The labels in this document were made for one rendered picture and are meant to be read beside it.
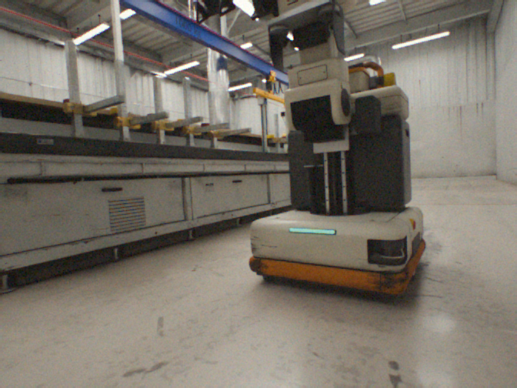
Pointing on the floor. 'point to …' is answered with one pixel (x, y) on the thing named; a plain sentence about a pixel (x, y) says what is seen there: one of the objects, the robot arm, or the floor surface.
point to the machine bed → (119, 202)
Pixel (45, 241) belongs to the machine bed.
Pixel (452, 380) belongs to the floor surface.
